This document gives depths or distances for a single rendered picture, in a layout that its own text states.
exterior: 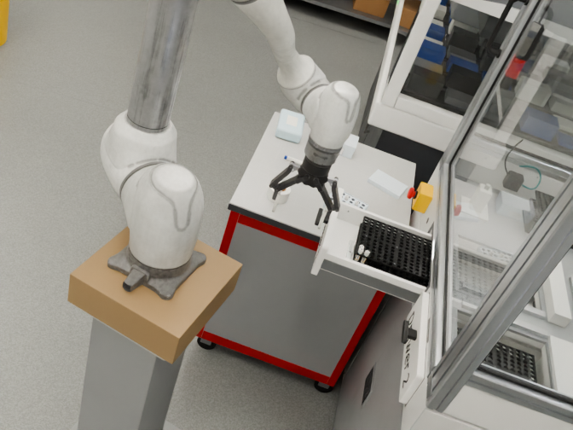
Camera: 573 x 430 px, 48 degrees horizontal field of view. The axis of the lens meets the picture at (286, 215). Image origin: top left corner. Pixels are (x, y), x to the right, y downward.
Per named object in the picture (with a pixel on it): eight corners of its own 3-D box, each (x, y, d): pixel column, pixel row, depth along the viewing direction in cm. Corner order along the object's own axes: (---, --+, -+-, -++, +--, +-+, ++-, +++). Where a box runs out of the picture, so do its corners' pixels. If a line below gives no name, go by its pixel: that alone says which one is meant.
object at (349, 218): (319, 269, 179) (326, 253, 175) (333, 214, 199) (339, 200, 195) (454, 319, 179) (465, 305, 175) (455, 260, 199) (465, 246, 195)
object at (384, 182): (367, 182, 231) (368, 177, 230) (376, 171, 238) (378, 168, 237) (397, 200, 228) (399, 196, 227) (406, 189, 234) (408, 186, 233)
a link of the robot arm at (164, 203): (140, 276, 148) (153, 204, 135) (114, 223, 159) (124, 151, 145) (205, 264, 157) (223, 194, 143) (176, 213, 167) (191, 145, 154)
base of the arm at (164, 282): (93, 274, 152) (95, 258, 149) (148, 226, 169) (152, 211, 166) (158, 312, 149) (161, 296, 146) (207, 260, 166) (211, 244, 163)
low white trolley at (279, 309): (185, 351, 248) (228, 202, 201) (231, 249, 297) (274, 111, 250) (327, 403, 248) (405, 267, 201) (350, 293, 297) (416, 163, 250)
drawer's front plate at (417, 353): (398, 403, 154) (416, 375, 147) (407, 316, 177) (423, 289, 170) (405, 405, 154) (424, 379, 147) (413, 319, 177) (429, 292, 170)
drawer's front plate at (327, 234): (309, 274, 179) (322, 246, 172) (327, 213, 201) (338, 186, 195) (315, 276, 179) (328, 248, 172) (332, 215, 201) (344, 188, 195)
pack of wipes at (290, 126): (298, 145, 237) (302, 135, 234) (274, 137, 236) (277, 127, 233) (303, 124, 249) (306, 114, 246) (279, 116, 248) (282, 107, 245)
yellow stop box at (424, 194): (409, 209, 212) (418, 192, 207) (411, 196, 217) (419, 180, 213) (424, 214, 212) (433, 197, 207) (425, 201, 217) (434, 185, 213)
